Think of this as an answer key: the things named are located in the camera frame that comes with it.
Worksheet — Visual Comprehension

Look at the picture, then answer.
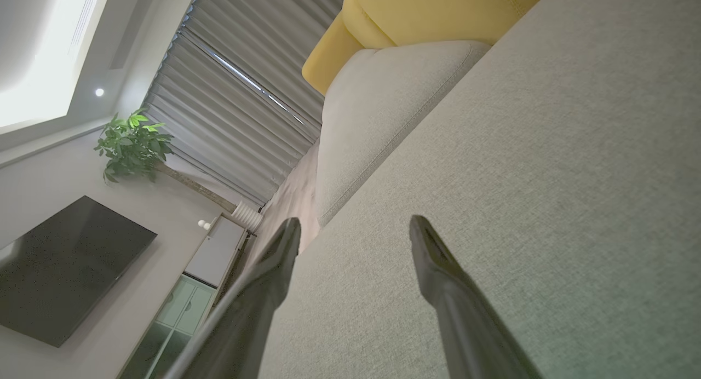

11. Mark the large grey sofa seat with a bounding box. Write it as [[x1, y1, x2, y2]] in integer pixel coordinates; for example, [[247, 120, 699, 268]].
[[257, 0, 701, 379]]

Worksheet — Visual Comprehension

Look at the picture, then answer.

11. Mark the black flat television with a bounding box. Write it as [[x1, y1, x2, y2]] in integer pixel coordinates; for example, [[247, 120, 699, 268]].
[[0, 196, 158, 348]]

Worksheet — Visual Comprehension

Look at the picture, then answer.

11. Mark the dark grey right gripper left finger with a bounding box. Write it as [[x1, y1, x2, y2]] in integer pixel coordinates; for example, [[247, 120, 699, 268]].
[[164, 217, 302, 379]]

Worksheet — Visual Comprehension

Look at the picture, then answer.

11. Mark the green potted plant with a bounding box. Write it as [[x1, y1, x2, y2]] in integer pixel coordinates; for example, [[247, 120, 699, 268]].
[[94, 110, 237, 211]]

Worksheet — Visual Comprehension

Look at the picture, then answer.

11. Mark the small grey sofa cushion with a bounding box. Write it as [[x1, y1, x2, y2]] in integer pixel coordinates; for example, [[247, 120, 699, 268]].
[[315, 39, 491, 226]]

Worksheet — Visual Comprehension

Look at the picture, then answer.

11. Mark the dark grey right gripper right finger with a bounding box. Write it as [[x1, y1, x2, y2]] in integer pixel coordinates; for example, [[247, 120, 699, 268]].
[[410, 215, 543, 379]]

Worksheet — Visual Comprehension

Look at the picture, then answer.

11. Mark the grey pleated curtain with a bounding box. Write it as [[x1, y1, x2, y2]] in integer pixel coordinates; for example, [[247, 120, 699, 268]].
[[142, 0, 348, 207]]

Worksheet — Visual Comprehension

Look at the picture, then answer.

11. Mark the white glass-door cabinet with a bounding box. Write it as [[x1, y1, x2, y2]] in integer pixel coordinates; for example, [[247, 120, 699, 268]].
[[118, 215, 247, 379]]

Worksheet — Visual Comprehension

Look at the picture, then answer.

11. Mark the white ceiling air vent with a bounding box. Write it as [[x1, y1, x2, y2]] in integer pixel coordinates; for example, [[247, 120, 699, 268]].
[[68, 0, 105, 56]]

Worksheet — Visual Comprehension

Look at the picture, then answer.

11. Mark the white ribbed plant pot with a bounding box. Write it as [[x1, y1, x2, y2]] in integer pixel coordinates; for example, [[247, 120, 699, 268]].
[[232, 200, 264, 232]]

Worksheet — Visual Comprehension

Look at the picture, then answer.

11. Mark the yellow sofa cushion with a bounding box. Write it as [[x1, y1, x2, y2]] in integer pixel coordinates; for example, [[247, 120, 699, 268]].
[[301, 0, 559, 95]]

